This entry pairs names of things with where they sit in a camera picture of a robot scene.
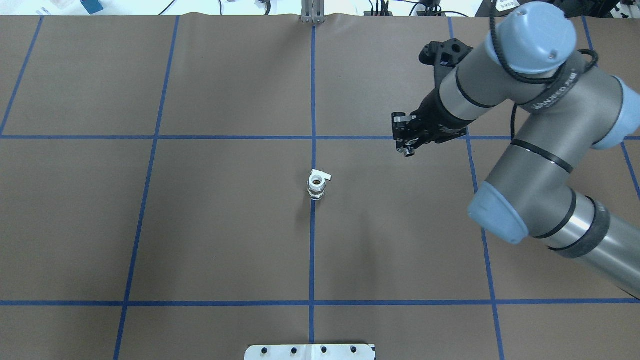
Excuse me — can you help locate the chrome pipe tee fitting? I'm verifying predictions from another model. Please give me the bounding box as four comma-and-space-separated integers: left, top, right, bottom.
402, 147, 415, 158

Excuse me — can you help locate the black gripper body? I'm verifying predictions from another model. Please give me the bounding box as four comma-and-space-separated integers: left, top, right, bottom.
410, 39, 473, 148

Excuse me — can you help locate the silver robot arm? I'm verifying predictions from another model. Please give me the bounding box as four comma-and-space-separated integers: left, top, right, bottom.
391, 1, 639, 298

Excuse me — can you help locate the aluminium frame post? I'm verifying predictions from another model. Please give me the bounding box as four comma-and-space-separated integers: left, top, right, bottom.
300, 0, 326, 26

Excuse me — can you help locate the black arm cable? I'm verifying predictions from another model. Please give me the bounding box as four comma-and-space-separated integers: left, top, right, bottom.
489, 15, 600, 141

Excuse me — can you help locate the white PPR valve with handle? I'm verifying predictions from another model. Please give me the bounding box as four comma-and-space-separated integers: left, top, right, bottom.
307, 169, 332, 201

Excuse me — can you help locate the white central pedestal column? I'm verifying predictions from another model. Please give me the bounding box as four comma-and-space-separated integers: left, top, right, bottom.
244, 343, 377, 360

